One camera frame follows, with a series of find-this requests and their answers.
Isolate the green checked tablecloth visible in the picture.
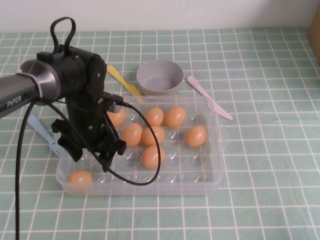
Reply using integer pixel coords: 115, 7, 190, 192
0, 26, 320, 240

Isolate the pink plastic knife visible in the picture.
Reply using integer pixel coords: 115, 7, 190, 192
185, 76, 234, 121

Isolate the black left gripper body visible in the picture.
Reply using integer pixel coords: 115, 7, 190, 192
51, 91, 127, 155

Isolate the yellow plastic knife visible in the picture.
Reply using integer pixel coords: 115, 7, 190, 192
106, 65, 145, 105

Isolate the brown cardboard box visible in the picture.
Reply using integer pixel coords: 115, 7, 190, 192
307, 0, 320, 66

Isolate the black looped wrist cable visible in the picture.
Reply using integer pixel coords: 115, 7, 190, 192
50, 16, 77, 55

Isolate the grey plastic bowl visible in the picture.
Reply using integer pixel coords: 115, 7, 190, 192
136, 59, 185, 97

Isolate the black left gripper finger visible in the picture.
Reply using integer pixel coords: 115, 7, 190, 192
57, 136, 83, 162
93, 148, 116, 173

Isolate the blue plastic fork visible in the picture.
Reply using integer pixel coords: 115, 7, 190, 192
26, 115, 62, 158

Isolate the clear plastic egg box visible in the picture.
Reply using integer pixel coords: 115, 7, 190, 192
55, 94, 230, 197

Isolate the orange egg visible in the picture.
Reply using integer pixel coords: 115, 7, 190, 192
141, 145, 166, 169
144, 106, 165, 127
141, 125, 166, 147
164, 106, 187, 128
106, 107, 127, 128
68, 169, 93, 193
185, 125, 208, 148
122, 122, 143, 148

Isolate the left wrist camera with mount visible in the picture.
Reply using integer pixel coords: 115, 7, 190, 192
101, 91, 125, 113

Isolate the long black camera cable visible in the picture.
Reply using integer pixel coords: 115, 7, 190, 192
14, 98, 162, 240

